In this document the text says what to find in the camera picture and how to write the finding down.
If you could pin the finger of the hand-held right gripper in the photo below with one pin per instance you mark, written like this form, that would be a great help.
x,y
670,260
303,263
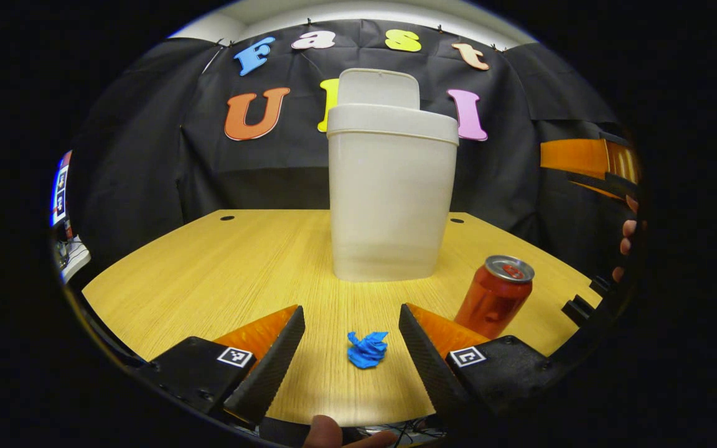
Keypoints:
x,y
573,155
623,162

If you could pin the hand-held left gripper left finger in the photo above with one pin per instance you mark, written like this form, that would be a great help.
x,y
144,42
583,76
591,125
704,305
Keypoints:
x,y
271,367

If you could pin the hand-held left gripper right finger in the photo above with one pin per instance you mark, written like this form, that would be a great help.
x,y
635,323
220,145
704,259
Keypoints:
x,y
430,367

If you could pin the blue paper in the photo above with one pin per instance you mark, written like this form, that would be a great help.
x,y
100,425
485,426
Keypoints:
x,y
368,351

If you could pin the red pop can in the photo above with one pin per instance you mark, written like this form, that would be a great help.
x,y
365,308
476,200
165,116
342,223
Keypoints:
x,y
492,298

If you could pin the white desktop garbage bin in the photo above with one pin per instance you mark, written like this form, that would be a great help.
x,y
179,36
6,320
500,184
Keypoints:
x,y
389,205

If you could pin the wooden desktop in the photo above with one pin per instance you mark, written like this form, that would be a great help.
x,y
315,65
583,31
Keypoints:
x,y
209,280

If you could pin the white side table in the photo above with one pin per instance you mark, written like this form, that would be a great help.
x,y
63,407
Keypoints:
x,y
78,258

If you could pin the black backdrop cloth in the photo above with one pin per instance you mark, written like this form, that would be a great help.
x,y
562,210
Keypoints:
x,y
147,174

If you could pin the wall poster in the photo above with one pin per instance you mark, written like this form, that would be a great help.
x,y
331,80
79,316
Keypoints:
x,y
61,193

